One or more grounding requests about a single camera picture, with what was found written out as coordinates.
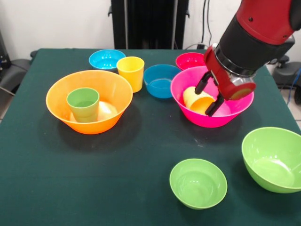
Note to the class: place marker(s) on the small red bowl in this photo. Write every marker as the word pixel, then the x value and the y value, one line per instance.
pixel 190 61

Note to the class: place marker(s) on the large orange bowl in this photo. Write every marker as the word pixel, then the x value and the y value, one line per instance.
pixel 58 106

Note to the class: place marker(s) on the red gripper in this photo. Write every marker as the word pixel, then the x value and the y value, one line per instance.
pixel 225 87

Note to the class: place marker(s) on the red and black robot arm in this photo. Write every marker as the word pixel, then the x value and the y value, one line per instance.
pixel 254 35

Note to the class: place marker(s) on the ridged green cup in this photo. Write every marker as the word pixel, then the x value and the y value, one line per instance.
pixel 83 110

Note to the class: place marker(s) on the small green bowl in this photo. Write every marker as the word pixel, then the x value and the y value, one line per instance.
pixel 197 188

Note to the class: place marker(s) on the ridged yellow cup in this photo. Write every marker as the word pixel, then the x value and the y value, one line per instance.
pixel 197 103

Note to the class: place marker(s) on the dark green tablecloth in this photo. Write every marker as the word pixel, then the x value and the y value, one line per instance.
pixel 35 188

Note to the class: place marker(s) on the small light blue bowl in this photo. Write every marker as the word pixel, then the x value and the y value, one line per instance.
pixel 103 58

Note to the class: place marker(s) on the black plug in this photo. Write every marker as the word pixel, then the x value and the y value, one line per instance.
pixel 200 46

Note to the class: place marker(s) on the dark blue bowl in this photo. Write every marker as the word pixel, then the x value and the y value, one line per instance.
pixel 155 89

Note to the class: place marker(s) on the large pink bowl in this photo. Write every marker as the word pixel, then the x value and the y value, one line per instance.
pixel 183 80

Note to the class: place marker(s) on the large green bowl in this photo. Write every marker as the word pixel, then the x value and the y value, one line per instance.
pixel 270 164

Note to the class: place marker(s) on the smooth yellow cup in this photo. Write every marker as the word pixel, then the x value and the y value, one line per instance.
pixel 130 77

